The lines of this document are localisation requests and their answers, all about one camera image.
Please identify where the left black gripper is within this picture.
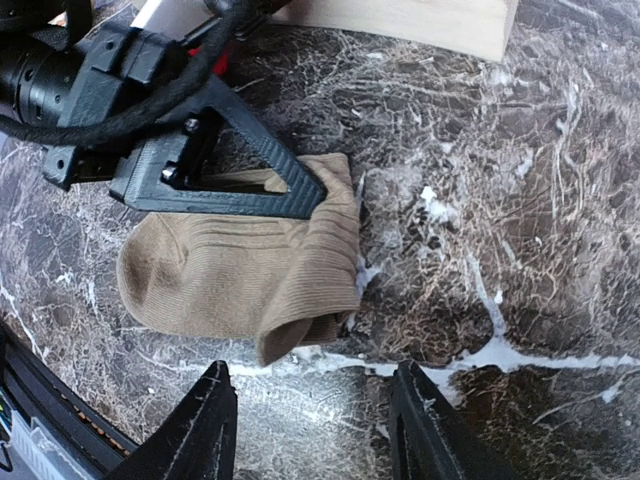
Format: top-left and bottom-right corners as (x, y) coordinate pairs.
(1, 23), (219, 190)

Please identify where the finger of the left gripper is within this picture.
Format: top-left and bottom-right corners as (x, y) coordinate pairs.
(109, 76), (326, 220)

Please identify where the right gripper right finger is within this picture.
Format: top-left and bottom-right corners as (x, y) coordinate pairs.
(389, 361), (518, 480)

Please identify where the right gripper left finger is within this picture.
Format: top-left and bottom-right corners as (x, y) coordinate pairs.
(106, 361), (238, 480)

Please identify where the beige ribbed sock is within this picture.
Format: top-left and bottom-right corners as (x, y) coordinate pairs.
(116, 153), (360, 365)

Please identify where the red sock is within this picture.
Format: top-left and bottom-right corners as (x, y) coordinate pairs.
(188, 44), (232, 76)

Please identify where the wooden compartment tray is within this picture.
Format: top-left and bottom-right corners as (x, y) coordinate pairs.
(274, 0), (518, 62)

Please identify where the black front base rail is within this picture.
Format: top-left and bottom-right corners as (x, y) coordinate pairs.
(1, 325), (138, 479)

